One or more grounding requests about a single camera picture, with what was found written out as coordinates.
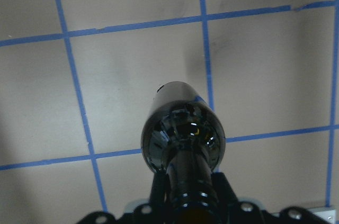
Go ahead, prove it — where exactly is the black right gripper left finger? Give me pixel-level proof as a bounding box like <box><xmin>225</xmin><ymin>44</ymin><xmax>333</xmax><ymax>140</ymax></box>
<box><xmin>149</xmin><ymin>172</ymin><xmax>167</xmax><ymax>205</ymax></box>

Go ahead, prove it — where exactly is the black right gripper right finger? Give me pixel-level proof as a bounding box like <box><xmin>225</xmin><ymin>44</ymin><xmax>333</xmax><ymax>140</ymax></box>
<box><xmin>211</xmin><ymin>172</ymin><xmax>238</xmax><ymax>204</ymax></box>

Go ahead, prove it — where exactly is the dark wine bottle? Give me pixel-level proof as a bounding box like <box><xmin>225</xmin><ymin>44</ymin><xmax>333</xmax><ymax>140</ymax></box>
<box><xmin>141</xmin><ymin>81</ymin><xmax>225</xmax><ymax>223</ymax></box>

